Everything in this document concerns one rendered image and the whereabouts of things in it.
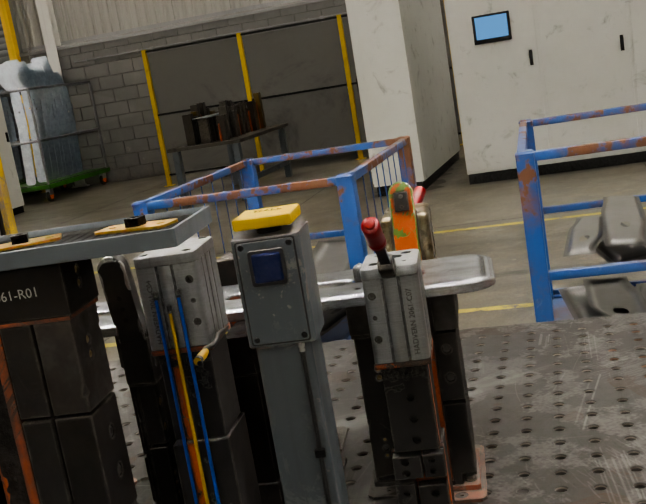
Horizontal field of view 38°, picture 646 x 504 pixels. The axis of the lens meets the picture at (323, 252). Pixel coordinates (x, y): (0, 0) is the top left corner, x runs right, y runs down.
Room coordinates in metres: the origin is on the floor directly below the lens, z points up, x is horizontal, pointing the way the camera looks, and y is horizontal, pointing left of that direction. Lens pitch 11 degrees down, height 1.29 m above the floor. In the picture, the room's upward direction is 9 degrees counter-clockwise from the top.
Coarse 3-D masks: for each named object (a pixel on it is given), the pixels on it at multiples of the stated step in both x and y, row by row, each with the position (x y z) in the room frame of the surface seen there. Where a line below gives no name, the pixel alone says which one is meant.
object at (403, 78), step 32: (352, 0) 9.13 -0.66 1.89; (384, 0) 9.03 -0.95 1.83; (416, 0) 9.86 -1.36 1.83; (352, 32) 9.14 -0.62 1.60; (384, 32) 9.05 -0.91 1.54; (416, 32) 9.63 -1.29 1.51; (384, 64) 9.06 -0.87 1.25; (416, 64) 9.40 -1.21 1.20; (448, 64) 11.27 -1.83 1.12; (384, 96) 9.07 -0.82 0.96; (416, 96) 9.19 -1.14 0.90; (448, 96) 10.97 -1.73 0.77; (384, 128) 9.09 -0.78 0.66; (416, 128) 8.99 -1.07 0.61; (448, 128) 10.68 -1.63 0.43; (384, 160) 9.10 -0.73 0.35; (416, 160) 9.01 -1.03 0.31; (448, 160) 10.52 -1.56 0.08; (384, 192) 9.13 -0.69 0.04
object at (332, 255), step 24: (360, 144) 4.23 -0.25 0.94; (384, 144) 4.20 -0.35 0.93; (408, 144) 4.14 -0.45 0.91; (240, 168) 4.27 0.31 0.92; (360, 168) 3.21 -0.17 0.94; (408, 168) 4.15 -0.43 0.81; (168, 192) 3.50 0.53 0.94; (216, 192) 3.20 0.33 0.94; (240, 192) 3.16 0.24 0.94; (264, 192) 3.14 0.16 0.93; (360, 216) 3.08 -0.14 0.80; (336, 240) 4.17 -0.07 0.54; (360, 240) 3.05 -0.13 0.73; (336, 264) 3.79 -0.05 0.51; (336, 312) 3.95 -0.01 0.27; (336, 336) 3.94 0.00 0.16
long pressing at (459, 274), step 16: (464, 256) 1.31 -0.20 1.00; (480, 256) 1.29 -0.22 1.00; (336, 272) 1.34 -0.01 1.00; (352, 272) 1.32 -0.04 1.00; (432, 272) 1.24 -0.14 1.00; (448, 272) 1.22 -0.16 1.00; (464, 272) 1.21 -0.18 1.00; (480, 272) 1.19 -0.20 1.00; (224, 288) 1.36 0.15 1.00; (320, 288) 1.26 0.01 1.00; (336, 288) 1.24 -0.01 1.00; (352, 288) 1.22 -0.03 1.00; (432, 288) 1.16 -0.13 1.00; (448, 288) 1.15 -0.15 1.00; (464, 288) 1.15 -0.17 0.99; (480, 288) 1.15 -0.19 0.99; (96, 304) 1.40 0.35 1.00; (240, 304) 1.24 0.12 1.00; (336, 304) 1.18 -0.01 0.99; (352, 304) 1.17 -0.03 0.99; (240, 320) 1.20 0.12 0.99; (112, 336) 1.23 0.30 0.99
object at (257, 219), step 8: (264, 208) 0.97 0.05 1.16; (272, 208) 0.96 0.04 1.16; (280, 208) 0.94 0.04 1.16; (288, 208) 0.94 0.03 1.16; (296, 208) 0.94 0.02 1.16; (240, 216) 0.94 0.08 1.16; (248, 216) 0.93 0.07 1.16; (256, 216) 0.92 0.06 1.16; (264, 216) 0.91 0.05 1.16; (272, 216) 0.91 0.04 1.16; (280, 216) 0.91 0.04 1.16; (288, 216) 0.91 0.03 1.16; (296, 216) 0.94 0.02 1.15; (232, 224) 0.92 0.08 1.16; (240, 224) 0.91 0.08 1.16; (248, 224) 0.91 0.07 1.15; (256, 224) 0.91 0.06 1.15; (264, 224) 0.91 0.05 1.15; (272, 224) 0.91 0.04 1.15; (280, 224) 0.91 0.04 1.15; (288, 224) 0.91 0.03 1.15; (264, 232) 0.93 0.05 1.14
